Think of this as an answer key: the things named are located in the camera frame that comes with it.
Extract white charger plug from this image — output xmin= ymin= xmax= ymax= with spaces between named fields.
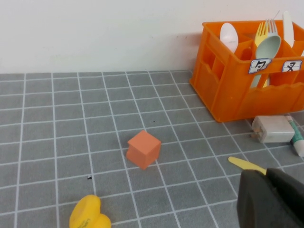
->
xmin=250 ymin=115 xmax=295 ymax=143

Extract yellow plastic knife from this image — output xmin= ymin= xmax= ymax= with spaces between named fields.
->
xmin=228 ymin=156 xmax=268 ymax=176

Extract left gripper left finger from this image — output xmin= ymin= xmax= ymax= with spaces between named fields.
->
xmin=237 ymin=170 xmax=304 ymax=228

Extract grey checked tablecloth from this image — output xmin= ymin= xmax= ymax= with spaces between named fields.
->
xmin=0 ymin=70 xmax=304 ymax=228

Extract orange cube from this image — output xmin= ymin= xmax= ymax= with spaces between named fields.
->
xmin=126 ymin=130 xmax=162 ymax=170

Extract white plastic spoon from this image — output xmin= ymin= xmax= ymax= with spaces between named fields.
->
xmin=219 ymin=22 xmax=239 ymax=53

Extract yellow plastic fork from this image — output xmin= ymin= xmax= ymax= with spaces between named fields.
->
xmin=254 ymin=21 xmax=269 ymax=88

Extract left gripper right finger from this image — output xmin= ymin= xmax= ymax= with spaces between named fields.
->
xmin=267 ymin=168 xmax=304 ymax=225

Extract yellow rubber duck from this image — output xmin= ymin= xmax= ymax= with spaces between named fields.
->
xmin=69 ymin=194 xmax=112 ymax=228

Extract white green glue stick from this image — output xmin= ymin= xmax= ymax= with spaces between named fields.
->
xmin=286 ymin=115 xmax=304 ymax=157

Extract orange plastic cutlery holder crate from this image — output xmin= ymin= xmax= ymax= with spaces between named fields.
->
xmin=189 ymin=20 xmax=304 ymax=123

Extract pale green plastic spoon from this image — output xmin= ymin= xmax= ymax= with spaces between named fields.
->
xmin=249 ymin=35 xmax=282 ymax=89

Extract white paper label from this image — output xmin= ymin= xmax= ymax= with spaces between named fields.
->
xmin=282 ymin=60 xmax=304 ymax=73
xmin=248 ymin=58 xmax=272 ymax=75

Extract cream plastic knife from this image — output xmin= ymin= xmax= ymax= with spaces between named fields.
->
xmin=282 ymin=10 xmax=295 ymax=48

